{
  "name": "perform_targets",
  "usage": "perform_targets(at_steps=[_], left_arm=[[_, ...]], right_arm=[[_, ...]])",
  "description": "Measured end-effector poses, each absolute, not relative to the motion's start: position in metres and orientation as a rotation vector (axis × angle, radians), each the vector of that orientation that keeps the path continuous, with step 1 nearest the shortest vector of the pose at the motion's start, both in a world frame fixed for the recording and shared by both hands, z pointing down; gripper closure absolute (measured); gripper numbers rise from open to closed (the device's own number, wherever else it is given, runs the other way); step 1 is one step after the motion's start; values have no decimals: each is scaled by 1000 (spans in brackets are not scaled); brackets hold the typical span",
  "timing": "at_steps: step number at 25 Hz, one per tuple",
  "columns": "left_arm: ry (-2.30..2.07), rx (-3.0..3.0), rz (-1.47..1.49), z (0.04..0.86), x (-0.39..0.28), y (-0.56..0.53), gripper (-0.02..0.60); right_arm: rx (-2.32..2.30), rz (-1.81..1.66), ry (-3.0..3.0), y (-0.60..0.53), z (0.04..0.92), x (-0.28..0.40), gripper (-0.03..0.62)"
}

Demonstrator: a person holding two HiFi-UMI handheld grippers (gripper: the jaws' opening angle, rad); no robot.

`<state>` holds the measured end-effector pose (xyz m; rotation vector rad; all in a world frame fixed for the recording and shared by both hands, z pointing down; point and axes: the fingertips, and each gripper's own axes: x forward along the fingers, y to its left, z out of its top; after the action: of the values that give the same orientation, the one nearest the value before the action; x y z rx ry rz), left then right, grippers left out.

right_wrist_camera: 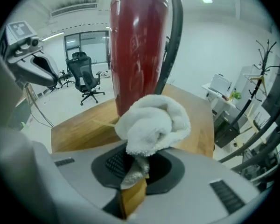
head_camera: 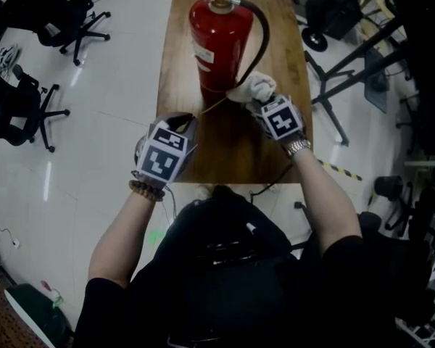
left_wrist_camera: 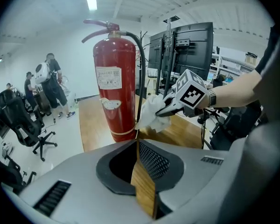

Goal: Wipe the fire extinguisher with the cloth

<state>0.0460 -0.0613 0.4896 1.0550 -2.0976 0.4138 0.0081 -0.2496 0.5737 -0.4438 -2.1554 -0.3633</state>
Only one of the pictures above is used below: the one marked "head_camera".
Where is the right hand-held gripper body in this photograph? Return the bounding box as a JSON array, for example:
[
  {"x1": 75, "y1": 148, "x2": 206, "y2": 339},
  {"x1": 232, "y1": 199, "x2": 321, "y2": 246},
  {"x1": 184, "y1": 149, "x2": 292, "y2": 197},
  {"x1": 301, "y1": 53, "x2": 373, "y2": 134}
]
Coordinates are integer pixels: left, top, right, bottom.
[{"x1": 251, "y1": 93, "x2": 307, "y2": 143}]

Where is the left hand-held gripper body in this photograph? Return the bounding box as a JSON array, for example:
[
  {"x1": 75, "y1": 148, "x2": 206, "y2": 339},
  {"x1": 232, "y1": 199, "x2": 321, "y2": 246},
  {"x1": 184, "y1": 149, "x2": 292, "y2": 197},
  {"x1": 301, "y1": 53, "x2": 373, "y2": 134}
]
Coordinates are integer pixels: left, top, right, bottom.
[{"x1": 131, "y1": 112, "x2": 199, "y2": 190}]

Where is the white cloth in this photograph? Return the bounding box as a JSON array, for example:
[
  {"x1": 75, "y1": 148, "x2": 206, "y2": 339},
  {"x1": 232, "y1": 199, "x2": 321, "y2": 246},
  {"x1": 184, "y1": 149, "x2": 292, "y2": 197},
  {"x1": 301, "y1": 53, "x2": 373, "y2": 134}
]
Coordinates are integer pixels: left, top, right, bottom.
[{"x1": 225, "y1": 70, "x2": 278, "y2": 104}]

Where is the red fire extinguisher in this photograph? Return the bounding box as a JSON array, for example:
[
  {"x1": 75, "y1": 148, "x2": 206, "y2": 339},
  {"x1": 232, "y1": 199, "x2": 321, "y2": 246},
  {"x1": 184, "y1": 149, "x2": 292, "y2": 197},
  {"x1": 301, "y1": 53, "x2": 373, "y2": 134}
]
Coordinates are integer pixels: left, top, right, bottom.
[{"x1": 176, "y1": 0, "x2": 270, "y2": 116}]

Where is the person's left forearm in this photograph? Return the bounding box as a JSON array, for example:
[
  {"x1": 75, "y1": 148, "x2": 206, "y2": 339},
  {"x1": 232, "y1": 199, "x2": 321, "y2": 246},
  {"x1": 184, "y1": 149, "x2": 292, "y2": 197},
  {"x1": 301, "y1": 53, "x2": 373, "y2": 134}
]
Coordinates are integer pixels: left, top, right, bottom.
[{"x1": 88, "y1": 188, "x2": 160, "y2": 289}]

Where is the person's right forearm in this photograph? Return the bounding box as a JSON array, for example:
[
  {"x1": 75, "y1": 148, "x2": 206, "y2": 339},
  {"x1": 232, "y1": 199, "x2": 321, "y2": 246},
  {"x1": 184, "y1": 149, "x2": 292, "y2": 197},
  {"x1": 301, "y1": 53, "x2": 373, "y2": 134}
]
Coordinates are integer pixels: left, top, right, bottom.
[{"x1": 291, "y1": 148, "x2": 363, "y2": 256}]

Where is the silver wristwatch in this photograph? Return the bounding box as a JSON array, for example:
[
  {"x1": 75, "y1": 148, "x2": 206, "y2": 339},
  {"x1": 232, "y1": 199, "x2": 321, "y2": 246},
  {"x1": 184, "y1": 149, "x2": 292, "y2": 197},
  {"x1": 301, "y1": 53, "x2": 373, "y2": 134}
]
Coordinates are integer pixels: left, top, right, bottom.
[{"x1": 284, "y1": 138, "x2": 312, "y2": 159}]

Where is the wooden table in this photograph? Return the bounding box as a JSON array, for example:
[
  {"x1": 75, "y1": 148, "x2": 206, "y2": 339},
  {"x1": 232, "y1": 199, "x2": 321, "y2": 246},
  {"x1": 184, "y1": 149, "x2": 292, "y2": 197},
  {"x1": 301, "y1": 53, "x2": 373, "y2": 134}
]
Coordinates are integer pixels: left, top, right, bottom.
[{"x1": 155, "y1": 0, "x2": 314, "y2": 185}]

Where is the yellow black hazard tape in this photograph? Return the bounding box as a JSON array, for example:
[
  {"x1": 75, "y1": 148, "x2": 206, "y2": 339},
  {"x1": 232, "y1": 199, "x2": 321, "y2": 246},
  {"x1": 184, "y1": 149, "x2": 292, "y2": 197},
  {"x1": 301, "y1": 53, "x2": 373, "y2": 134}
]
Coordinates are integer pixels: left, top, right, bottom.
[{"x1": 317, "y1": 159, "x2": 363, "y2": 182}]

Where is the black wheeled equipment case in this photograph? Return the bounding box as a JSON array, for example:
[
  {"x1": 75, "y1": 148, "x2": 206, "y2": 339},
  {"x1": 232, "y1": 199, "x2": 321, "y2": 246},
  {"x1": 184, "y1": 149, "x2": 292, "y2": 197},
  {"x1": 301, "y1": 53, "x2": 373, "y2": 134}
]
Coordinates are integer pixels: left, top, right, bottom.
[{"x1": 290, "y1": 0, "x2": 367, "y2": 53}]

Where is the black round stool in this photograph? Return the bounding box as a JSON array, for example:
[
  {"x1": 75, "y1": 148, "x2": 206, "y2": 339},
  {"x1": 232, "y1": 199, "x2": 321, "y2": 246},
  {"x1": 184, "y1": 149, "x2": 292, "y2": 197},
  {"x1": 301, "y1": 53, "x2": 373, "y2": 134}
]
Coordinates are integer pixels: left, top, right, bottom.
[{"x1": 373, "y1": 175, "x2": 421, "y2": 231}]

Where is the black office chair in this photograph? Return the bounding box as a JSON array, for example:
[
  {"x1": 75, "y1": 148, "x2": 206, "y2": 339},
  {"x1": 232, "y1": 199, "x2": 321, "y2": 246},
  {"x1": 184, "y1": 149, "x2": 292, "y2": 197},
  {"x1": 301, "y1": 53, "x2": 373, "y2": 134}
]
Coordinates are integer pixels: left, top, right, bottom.
[
  {"x1": 7, "y1": 0, "x2": 112, "y2": 67},
  {"x1": 0, "y1": 63, "x2": 71, "y2": 154}
]

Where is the person's black shirt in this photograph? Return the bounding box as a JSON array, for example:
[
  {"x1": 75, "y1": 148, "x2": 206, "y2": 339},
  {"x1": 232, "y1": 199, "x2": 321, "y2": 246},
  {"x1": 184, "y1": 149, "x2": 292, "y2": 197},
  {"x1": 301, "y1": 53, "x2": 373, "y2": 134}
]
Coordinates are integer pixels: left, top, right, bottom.
[{"x1": 73, "y1": 185, "x2": 432, "y2": 348}]

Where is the dark green bin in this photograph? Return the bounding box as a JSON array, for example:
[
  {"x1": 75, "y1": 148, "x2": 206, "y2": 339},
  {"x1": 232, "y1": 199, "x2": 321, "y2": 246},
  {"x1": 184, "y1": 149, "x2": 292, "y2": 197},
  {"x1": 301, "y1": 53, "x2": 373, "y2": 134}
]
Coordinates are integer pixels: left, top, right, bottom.
[{"x1": 3, "y1": 283, "x2": 72, "y2": 348}]

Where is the wooden bead bracelet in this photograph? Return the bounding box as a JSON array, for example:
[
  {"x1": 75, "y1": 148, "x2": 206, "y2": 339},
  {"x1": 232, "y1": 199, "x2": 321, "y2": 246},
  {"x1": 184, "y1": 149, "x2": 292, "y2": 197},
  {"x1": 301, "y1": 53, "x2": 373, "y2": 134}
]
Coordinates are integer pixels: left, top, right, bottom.
[{"x1": 128, "y1": 179, "x2": 166, "y2": 202}]

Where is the black cable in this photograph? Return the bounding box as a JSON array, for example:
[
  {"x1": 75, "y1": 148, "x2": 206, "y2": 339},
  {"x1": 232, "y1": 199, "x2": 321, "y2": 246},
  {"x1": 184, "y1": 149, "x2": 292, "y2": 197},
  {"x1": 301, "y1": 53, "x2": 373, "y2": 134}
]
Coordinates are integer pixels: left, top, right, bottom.
[{"x1": 249, "y1": 162, "x2": 294, "y2": 204}]

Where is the black metal stand frame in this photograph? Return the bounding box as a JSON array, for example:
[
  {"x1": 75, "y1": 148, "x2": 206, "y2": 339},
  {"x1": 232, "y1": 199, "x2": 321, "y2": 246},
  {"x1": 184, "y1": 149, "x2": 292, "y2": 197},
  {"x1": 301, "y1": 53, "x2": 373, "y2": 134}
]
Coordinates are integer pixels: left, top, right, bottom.
[{"x1": 304, "y1": 9, "x2": 421, "y2": 147}]

